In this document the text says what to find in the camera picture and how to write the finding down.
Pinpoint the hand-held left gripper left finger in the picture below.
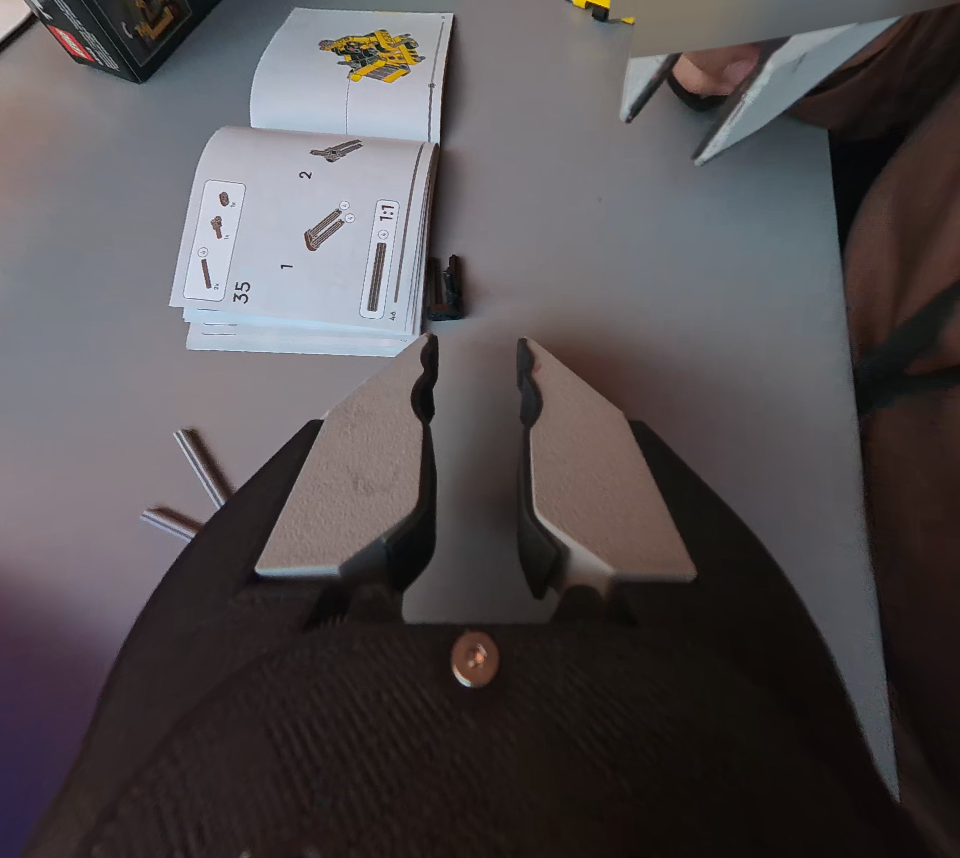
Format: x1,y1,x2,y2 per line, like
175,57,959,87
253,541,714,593
253,331,440,592

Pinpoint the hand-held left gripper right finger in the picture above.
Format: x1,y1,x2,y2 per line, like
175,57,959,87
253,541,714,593
516,336,699,600

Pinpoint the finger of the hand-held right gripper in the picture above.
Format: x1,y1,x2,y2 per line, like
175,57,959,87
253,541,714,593
690,18,897,167
619,51,680,124

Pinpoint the black lego connector piece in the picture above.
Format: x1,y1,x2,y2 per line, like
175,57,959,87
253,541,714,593
426,255,466,322

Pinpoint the grey lego axle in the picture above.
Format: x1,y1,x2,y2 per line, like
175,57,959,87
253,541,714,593
140,507,204,545
174,429,230,510

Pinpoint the lego instruction booklet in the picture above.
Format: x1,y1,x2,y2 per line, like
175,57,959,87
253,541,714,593
168,8,456,358

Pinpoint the person's right hand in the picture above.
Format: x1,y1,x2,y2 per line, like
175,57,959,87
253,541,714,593
669,44,766,97

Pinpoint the person's brown clothing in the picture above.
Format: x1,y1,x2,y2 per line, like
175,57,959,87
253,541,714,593
780,6,960,858

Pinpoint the black strap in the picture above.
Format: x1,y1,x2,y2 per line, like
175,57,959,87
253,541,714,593
855,288,960,416

